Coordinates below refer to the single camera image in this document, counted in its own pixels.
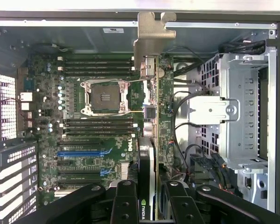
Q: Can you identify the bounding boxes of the CPU socket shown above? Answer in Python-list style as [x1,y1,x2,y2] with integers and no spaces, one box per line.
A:
[80,78,131,117]

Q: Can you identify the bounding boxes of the black cable bundle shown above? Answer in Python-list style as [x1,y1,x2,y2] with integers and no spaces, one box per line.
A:
[218,40,266,55]

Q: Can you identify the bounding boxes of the silver ethernet port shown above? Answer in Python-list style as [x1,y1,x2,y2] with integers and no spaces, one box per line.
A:
[19,92,34,103]

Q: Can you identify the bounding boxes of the blue serial port connector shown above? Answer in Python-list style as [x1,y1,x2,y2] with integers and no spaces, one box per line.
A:
[23,78,35,92]

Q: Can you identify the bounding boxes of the white PCI expansion slot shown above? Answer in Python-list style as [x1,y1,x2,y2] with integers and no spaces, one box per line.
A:
[54,189,75,196]

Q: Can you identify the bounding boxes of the small white label sticker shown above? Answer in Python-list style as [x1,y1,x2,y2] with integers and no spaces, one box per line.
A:
[102,27,124,35]

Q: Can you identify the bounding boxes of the black grey PC case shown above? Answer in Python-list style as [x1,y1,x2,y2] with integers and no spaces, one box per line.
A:
[0,10,280,224]

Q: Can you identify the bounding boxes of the small silver disk bay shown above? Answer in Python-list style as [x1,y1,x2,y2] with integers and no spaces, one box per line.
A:
[234,162,277,212]

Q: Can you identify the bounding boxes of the silver metal bracket plate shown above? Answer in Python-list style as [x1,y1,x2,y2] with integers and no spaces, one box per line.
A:
[188,96,240,124]

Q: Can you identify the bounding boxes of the green motherboard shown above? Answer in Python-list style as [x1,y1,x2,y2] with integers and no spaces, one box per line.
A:
[16,53,178,206]

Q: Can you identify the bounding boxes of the silver chipset heatsink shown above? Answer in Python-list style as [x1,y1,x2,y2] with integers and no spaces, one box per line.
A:
[120,162,129,181]

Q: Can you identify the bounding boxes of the black power connector cluster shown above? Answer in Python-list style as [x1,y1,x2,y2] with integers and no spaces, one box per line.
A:
[189,150,238,196]

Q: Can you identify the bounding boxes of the thin red wire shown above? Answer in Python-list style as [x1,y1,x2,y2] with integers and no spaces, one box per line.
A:
[0,97,23,117]

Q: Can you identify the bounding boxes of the blue expansion slot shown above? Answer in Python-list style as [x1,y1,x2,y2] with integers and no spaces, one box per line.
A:
[57,151,102,157]

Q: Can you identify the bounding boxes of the black long expansion slot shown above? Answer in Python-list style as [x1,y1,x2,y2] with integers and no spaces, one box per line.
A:
[57,179,102,185]
[57,139,102,145]
[57,172,102,177]

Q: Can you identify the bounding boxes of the perforated silver drive cage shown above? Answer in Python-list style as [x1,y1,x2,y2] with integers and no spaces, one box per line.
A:
[202,52,277,175]

